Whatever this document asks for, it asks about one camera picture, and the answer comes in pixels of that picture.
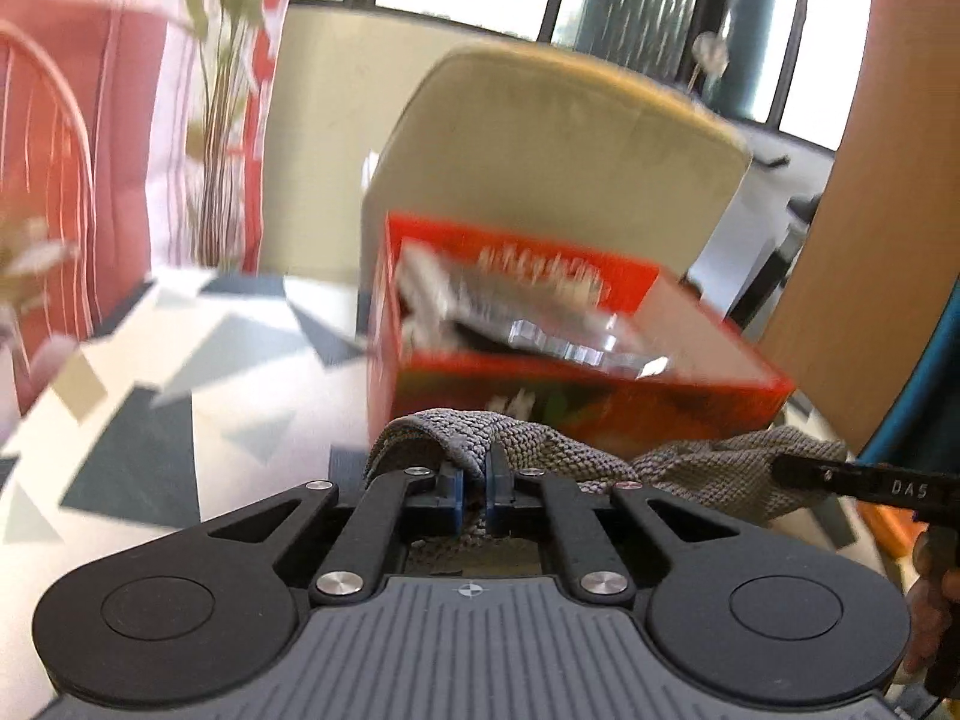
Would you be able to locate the orange object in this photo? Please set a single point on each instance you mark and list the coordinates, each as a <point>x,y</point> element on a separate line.
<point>892,532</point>

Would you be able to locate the brown wooden panel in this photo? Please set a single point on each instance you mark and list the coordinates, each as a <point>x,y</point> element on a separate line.
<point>885,202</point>

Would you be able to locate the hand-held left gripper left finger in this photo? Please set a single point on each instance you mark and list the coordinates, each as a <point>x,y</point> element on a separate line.
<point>450,493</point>

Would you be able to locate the red strawberry print box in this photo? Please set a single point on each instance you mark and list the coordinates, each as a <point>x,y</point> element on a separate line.
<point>675,406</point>

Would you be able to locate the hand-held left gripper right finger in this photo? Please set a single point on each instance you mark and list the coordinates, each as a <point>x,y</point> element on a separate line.
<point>496,496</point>

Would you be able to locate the beige upholstered chair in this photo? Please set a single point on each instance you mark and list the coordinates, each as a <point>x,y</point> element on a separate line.
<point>555,165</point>

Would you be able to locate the white mannequin head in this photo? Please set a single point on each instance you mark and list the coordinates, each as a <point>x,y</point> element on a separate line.
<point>711,51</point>

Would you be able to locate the person's right hand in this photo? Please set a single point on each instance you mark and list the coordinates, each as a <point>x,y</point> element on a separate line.
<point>934,600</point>

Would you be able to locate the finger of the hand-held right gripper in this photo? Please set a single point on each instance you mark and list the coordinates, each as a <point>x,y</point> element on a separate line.
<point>817,471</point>

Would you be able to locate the shiny silver item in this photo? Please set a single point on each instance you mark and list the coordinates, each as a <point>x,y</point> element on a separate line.
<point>585,352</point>

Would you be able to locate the grey-green knitted cloth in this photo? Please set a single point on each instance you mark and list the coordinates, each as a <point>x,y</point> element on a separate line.
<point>555,457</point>

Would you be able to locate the black exercise bike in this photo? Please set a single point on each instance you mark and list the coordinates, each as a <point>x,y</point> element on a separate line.
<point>802,211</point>

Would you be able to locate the white board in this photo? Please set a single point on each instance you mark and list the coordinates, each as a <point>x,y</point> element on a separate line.
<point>742,270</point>

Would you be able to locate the teal fabric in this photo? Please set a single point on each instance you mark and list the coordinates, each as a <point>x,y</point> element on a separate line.
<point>937,405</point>

